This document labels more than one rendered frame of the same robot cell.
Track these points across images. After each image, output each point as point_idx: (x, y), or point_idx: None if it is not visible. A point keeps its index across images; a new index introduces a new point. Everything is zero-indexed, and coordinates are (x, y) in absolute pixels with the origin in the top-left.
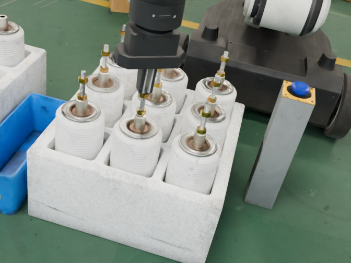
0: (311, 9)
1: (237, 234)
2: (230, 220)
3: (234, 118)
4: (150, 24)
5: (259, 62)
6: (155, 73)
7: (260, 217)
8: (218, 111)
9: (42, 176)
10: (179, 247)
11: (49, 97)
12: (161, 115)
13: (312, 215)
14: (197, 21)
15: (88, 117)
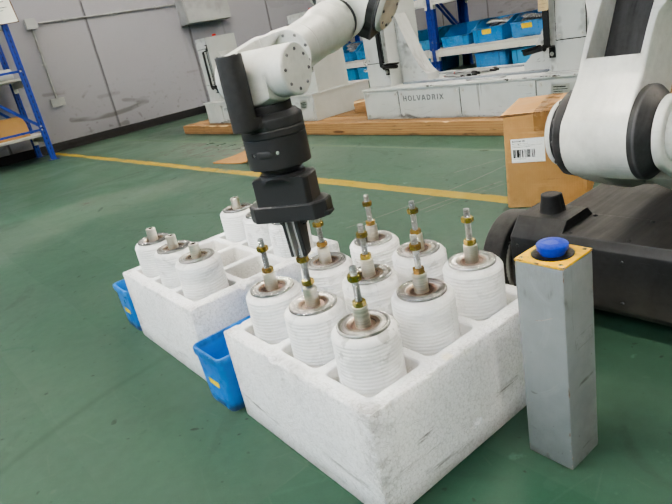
0: (629, 129)
1: (483, 492)
2: (485, 471)
3: (506, 309)
4: (254, 166)
5: (624, 237)
6: (297, 229)
7: (543, 478)
8: (436, 289)
9: (239, 362)
10: (356, 478)
11: None
12: (363, 295)
13: (658, 497)
14: None
15: (269, 293)
